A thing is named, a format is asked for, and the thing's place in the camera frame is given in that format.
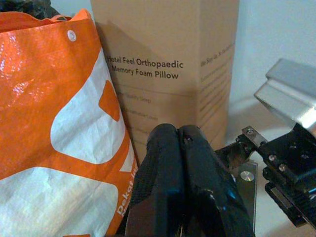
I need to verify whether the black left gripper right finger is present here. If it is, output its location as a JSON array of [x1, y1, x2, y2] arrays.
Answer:
[[177, 124, 255, 237]]

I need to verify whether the black plastic bag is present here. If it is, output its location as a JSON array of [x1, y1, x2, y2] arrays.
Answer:
[[0, 0, 73, 21]]

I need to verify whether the black metal mechanism with screws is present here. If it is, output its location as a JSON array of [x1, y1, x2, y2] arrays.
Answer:
[[214, 122, 316, 228]]

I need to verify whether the orange and white woven bag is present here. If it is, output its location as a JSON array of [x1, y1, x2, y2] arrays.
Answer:
[[0, 8, 139, 237]]

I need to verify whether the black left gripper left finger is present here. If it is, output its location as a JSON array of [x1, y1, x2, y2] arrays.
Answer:
[[125, 123, 186, 237]]

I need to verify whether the silver metal bracket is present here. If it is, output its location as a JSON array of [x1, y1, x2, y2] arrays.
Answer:
[[253, 58, 316, 135]]

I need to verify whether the brown cardboard pillow box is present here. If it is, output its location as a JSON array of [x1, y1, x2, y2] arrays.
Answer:
[[90, 0, 240, 163]]

